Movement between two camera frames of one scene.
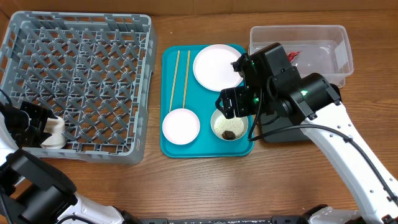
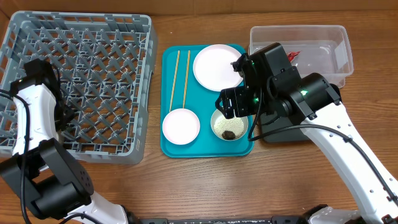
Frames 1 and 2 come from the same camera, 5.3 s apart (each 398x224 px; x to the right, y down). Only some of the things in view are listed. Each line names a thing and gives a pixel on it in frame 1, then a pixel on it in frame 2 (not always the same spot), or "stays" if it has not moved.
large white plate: [212, 69] stays
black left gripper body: [26, 124] -> [64, 114]
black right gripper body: [245, 100] stays
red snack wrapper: [291, 55] stays
